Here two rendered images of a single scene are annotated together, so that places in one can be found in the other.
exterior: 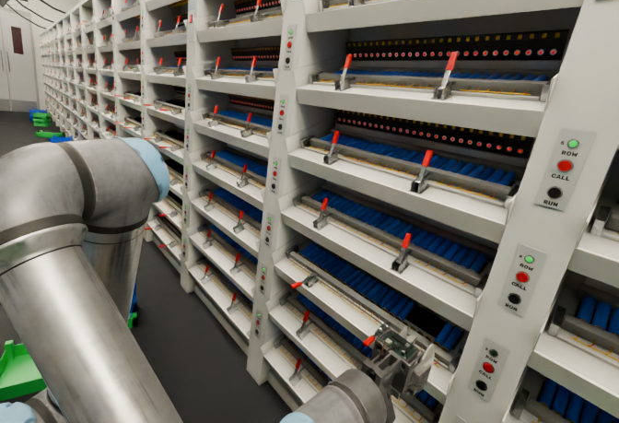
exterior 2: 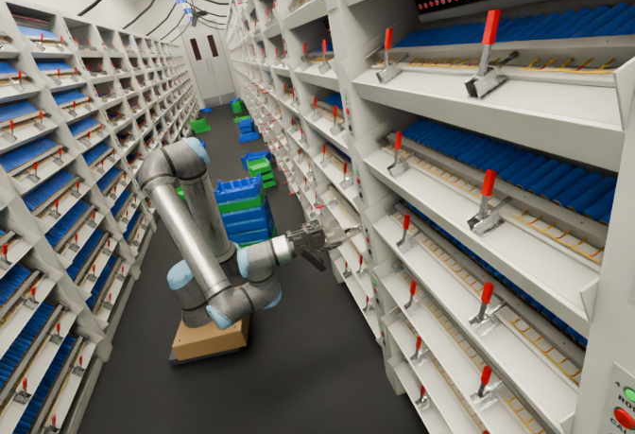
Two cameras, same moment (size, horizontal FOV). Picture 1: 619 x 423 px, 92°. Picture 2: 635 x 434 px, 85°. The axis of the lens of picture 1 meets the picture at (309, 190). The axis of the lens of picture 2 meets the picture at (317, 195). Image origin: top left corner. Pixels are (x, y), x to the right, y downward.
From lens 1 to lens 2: 0.87 m
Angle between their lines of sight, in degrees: 35
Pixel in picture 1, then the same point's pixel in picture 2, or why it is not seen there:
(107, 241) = (189, 183)
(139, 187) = (191, 159)
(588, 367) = (389, 231)
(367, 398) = (277, 244)
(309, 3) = (283, 9)
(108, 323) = (178, 208)
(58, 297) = (163, 199)
